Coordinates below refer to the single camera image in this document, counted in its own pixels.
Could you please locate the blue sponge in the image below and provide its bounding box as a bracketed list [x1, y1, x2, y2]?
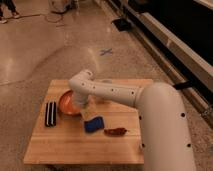
[84, 116, 105, 133]

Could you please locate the orange ceramic bowl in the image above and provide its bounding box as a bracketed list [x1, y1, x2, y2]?
[58, 90, 80, 116]

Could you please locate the black striped block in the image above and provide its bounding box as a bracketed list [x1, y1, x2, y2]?
[45, 101, 57, 127]

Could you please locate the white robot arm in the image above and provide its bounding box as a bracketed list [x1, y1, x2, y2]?
[69, 70, 196, 171]

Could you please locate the wooden table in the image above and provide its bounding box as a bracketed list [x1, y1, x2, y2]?
[22, 78, 155, 171]

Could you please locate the dark red chili pepper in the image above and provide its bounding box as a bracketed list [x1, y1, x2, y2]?
[104, 127, 127, 136]

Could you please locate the black floor mat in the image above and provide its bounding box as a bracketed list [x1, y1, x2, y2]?
[112, 18, 132, 31]

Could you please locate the grey machine base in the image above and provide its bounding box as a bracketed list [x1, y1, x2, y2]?
[48, 0, 72, 13]

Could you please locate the person's right shoe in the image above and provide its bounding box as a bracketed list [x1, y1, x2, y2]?
[12, 12, 20, 19]

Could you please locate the person's shoe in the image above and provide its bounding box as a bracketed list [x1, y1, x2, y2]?
[0, 16, 7, 24]
[12, 12, 20, 19]

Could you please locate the person's left shoe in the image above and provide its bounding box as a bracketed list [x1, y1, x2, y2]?
[0, 16, 7, 24]

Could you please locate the long white wall rail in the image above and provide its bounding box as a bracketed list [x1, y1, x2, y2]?
[94, 0, 213, 128]

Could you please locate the black floor cable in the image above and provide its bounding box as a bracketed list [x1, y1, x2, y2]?
[7, 11, 66, 25]

